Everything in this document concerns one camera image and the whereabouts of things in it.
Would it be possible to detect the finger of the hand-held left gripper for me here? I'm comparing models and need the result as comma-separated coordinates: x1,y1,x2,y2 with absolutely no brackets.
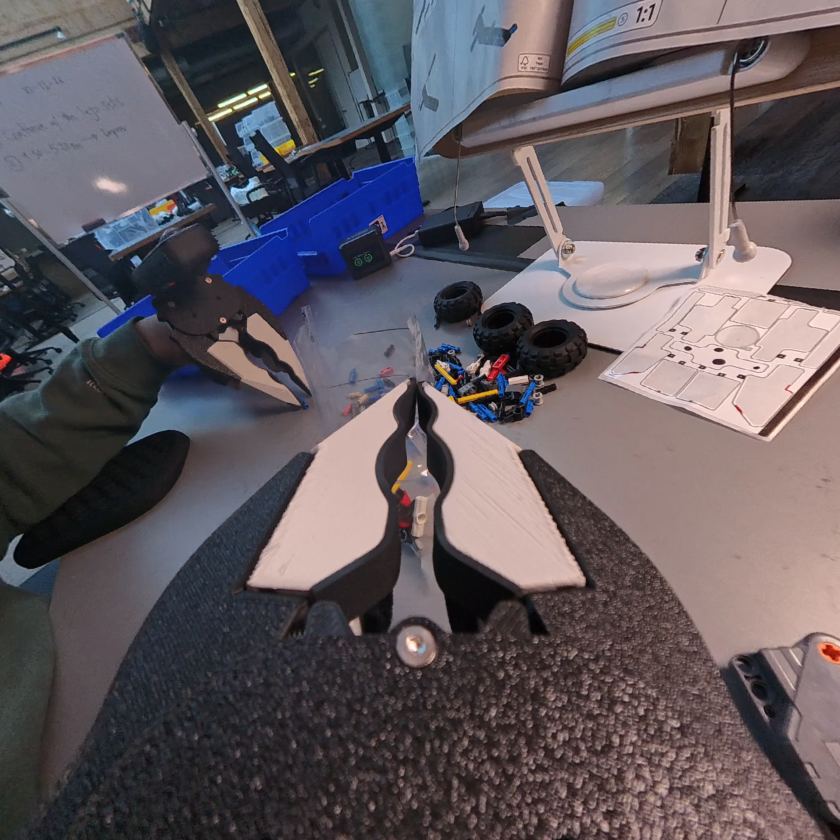
208,336,312,409
241,314,315,391

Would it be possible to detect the grey toy beam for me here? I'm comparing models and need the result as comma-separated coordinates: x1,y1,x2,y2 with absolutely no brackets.
729,633,840,821

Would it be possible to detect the building instruction booklet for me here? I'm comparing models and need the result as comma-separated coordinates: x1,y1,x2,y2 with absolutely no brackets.
411,0,840,158

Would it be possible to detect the white booklet stand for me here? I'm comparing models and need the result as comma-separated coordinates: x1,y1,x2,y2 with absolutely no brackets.
483,112,794,353

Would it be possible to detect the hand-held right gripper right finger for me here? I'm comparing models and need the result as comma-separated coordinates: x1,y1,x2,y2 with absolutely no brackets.
419,382,589,597

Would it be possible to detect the black toy tire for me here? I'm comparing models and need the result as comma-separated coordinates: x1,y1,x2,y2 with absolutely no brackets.
516,319,589,379
434,281,483,325
473,302,535,358

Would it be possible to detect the person's left hand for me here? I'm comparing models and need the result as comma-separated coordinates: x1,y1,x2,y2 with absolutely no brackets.
141,317,232,384

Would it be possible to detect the white sticker sheet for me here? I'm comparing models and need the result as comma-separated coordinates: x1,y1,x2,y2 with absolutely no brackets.
599,287,840,441

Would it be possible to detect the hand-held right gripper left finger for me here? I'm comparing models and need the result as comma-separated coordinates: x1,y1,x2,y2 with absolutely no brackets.
246,380,420,601

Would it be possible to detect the black digital timer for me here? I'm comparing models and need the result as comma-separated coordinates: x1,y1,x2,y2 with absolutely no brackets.
339,229,393,279

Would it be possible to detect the white whiteboard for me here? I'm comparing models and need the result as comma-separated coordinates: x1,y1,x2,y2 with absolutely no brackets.
0,33,211,244

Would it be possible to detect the grey desk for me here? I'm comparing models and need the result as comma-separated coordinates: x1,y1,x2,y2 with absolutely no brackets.
27,197,840,815

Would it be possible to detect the black power brick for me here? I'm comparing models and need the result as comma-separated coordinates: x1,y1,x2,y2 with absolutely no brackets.
416,201,489,244

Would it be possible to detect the person's left forearm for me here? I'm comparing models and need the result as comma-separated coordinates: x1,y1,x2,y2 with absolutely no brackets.
0,322,178,526

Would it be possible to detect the black chair armrest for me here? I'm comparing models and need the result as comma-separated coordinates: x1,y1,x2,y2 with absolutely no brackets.
14,431,191,568

